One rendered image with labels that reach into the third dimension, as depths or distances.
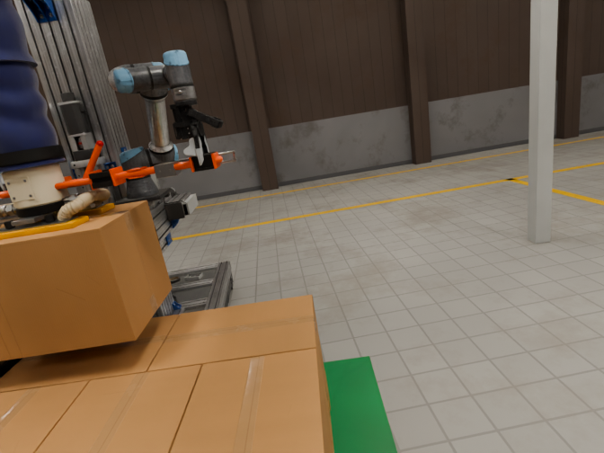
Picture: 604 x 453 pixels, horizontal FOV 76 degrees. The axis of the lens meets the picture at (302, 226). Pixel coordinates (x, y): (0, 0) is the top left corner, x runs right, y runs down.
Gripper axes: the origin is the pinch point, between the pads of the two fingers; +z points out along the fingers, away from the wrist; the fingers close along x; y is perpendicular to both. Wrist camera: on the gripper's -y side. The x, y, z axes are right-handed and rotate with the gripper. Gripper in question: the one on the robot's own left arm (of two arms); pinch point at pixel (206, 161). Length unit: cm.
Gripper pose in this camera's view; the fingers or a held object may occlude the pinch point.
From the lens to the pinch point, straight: 137.8
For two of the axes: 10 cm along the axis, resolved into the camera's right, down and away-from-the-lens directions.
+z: 1.6, 9.5, 2.7
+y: -9.9, 1.6, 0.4
